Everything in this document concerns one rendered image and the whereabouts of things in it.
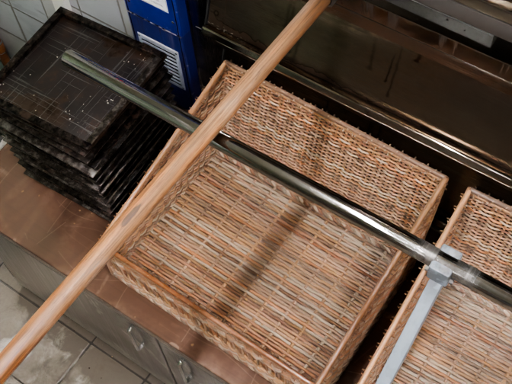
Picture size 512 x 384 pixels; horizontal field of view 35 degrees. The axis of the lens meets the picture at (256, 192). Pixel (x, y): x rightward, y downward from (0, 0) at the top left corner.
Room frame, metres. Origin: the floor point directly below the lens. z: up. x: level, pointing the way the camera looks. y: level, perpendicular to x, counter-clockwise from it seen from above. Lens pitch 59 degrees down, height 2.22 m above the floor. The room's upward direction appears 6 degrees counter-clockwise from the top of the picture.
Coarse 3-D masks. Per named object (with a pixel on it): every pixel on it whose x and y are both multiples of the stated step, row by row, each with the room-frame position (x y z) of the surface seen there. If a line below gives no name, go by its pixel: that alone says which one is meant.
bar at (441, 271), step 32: (64, 64) 0.92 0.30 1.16; (96, 64) 0.90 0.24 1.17; (128, 96) 0.83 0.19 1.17; (192, 128) 0.75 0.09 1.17; (256, 160) 0.68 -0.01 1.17; (320, 192) 0.61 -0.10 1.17; (384, 224) 0.55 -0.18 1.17; (416, 256) 0.50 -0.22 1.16; (448, 256) 0.49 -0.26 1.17; (480, 288) 0.44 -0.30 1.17; (416, 320) 0.43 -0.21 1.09
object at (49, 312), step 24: (312, 0) 0.96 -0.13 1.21; (288, 24) 0.92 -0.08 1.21; (288, 48) 0.87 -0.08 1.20; (264, 72) 0.82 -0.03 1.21; (240, 96) 0.78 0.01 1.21; (216, 120) 0.74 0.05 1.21; (192, 144) 0.70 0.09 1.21; (168, 168) 0.66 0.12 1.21; (144, 192) 0.62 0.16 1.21; (120, 216) 0.59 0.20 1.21; (144, 216) 0.59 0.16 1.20; (120, 240) 0.55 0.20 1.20; (96, 264) 0.51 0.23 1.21; (72, 288) 0.48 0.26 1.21; (48, 312) 0.45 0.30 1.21; (24, 336) 0.42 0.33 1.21; (0, 360) 0.39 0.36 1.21
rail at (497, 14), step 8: (456, 0) 0.74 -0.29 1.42; (464, 0) 0.73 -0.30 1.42; (472, 0) 0.73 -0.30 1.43; (480, 0) 0.72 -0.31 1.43; (488, 0) 0.72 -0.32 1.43; (496, 0) 0.72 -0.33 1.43; (504, 0) 0.72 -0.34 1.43; (480, 8) 0.72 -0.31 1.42; (488, 8) 0.71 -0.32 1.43; (496, 8) 0.70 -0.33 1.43; (504, 8) 0.70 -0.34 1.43; (496, 16) 0.70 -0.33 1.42; (504, 16) 0.70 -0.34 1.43
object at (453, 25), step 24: (360, 0) 0.98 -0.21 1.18; (384, 0) 0.98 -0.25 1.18; (408, 0) 0.97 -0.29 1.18; (384, 24) 0.95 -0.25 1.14; (408, 24) 0.92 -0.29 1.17; (432, 24) 0.91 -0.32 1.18; (456, 24) 0.90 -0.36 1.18; (456, 48) 0.87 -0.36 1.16; (480, 48) 0.85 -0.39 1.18; (504, 48) 0.84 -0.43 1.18; (504, 72) 0.81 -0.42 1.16
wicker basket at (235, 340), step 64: (256, 128) 1.06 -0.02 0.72; (192, 192) 0.99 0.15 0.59; (256, 192) 0.97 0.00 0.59; (384, 192) 0.85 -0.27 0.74; (128, 256) 0.84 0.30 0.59; (192, 256) 0.82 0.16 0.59; (256, 256) 0.81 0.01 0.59; (320, 256) 0.79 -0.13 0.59; (384, 256) 0.77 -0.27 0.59; (192, 320) 0.65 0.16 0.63; (256, 320) 0.66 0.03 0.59; (320, 320) 0.64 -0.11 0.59
